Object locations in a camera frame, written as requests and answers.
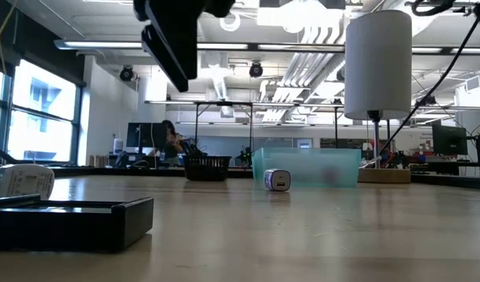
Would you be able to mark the long ceiling light bar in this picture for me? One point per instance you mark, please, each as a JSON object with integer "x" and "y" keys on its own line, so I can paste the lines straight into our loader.
{"x": 102, "y": 44}

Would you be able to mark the purple white usb charger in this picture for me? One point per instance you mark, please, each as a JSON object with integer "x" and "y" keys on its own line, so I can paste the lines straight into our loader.
{"x": 276, "y": 181}

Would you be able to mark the black mesh basket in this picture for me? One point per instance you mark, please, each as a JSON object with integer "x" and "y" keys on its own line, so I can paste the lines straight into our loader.
{"x": 206, "y": 168}

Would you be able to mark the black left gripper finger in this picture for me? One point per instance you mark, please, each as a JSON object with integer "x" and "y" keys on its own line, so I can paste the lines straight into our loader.
{"x": 157, "y": 53}
{"x": 177, "y": 39}

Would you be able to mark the black background robot arm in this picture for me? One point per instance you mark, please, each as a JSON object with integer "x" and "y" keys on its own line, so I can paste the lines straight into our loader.
{"x": 245, "y": 154}

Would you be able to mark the teal translucent plastic bin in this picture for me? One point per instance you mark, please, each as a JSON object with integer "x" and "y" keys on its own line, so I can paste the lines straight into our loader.
{"x": 302, "y": 164}

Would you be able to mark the large glass window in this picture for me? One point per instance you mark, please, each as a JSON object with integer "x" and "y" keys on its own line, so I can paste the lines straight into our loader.
{"x": 42, "y": 117}

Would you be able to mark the black computer monitor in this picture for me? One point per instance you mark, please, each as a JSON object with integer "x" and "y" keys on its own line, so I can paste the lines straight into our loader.
{"x": 145, "y": 135}
{"x": 449, "y": 140}

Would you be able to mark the white ceiling ducts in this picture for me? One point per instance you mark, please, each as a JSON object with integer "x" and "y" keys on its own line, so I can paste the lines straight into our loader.
{"x": 302, "y": 70}

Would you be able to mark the person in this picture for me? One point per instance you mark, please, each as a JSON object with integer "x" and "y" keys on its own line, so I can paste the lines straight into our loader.
{"x": 171, "y": 147}

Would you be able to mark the black background workstation frame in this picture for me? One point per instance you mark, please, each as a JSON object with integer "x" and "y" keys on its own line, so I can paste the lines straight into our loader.
{"x": 224, "y": 103}

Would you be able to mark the black digital clock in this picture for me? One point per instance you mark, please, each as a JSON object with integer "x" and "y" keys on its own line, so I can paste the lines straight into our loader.
{"x": 67, "y": 227}

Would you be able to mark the green white usb charger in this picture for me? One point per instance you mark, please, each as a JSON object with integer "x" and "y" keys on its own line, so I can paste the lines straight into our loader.
{"x": 22, "y": 180}

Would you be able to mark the white jug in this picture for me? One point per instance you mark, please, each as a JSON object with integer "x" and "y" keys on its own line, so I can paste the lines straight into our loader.
{"x": 118, "y": 145}

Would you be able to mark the white table lamp wooden base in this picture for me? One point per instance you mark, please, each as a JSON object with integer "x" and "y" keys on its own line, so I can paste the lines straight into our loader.
{"x": 376, "y": 62}

